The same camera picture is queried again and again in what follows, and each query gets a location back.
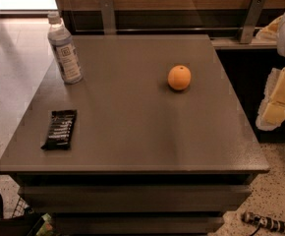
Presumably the left metal bracket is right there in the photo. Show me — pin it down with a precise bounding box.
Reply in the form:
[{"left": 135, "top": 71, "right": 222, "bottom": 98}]
[{"left": 99, "top": 0, "right": 117, "bottom": 35}]

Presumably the right metal bracket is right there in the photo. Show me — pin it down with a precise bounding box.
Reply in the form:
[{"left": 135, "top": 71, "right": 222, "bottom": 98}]
[{"left": 238, "top": 0, "right": 266, "bottom": 44}]

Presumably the orange fruit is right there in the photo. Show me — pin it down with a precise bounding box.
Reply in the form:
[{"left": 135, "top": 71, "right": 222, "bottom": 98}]
[{"left": 167, "top": 65, "right": 192, "bottom": 90}]

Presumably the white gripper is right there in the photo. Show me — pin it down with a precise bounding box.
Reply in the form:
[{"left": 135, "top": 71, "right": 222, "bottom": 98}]
[{"left": 256, "top": 12, "right": 285, "bottom": 131}]

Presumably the dark grey drawer cabinet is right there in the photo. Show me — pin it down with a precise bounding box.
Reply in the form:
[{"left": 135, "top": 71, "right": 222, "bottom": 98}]
[{"left": 0, "top": 35, "right": 269, "bottom": 236}]

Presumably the black wire basket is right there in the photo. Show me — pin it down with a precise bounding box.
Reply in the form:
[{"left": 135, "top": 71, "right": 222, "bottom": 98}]
[{"left": 12, "top": 198, "right": 33, "bottom": 218}]

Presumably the black rxbar chocolate wrapper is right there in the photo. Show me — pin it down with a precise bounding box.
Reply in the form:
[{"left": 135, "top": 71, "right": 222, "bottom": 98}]
[{"left": 41, "top": 110, "right": 77, "bottom": 150}]

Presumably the black white striped handle tool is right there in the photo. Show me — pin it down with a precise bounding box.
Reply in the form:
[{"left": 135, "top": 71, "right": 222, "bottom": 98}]
[{"left": 241, "top": 211, "right": 285, "bottom": 236}]

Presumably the clear plastic water bottle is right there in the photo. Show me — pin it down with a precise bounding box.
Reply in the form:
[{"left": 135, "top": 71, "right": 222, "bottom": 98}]
[{"left": 47, "top": 11, "right": 83, "bottom": 85}]

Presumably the black bag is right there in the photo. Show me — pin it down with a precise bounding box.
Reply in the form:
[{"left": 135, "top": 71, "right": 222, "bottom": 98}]
[{"left": 0, "top": 187, "right": 42, "bottom": 236}]

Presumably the wooden wall shelf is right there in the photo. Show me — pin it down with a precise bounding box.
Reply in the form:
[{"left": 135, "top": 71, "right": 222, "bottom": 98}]
[{"left": 210, "top": 36, "right": 278, "bottom": 51}]

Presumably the metal bracket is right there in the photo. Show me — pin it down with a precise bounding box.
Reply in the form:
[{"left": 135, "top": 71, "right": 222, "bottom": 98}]
[
  {"left": 99, "top": 0, "right": 117, "bottom": 35},
  {"left": 238, "top": 0, "right": 266, "bottom": 44}
]

